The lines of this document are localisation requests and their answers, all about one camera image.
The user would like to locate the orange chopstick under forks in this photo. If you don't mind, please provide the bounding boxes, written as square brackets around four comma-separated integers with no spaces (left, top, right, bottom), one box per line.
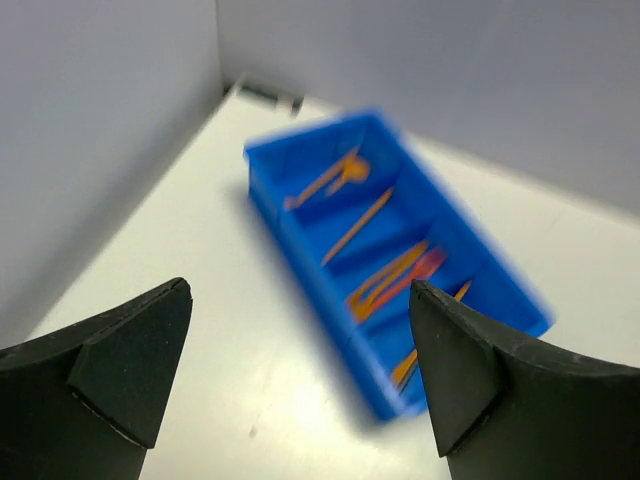
[390,349,418,394]

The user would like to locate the red-orange chopstick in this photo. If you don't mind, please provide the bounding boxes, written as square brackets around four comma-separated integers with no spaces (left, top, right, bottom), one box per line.
[454,280,473,301]

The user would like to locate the orange fork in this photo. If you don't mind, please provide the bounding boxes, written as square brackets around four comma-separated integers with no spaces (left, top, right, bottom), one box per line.
[347,250,439,324]
[346,240,429,324]

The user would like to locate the red-orange plastic fork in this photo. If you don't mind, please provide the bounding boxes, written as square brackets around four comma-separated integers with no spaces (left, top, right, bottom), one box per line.
[370,248,447,314]

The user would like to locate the orange spoon small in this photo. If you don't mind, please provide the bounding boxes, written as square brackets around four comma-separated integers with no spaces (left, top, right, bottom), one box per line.
[325,154,371,196]

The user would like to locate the orange spoon large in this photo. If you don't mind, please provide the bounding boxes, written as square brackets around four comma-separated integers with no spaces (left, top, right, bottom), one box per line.
[283,149,359,210]

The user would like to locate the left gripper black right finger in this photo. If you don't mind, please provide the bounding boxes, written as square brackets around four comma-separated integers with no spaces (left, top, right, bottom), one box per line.
[409,281,639,479]

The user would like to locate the orange chopstick crossing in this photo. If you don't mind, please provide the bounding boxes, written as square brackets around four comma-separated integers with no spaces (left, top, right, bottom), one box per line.
[321,187,395,266]

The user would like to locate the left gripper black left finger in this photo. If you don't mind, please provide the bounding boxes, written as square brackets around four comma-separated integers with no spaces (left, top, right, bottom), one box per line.
[1,278,193,479]

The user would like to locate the blue divided plastic tray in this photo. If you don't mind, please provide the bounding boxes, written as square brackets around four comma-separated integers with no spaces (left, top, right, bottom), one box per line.
[244,109,552,421]

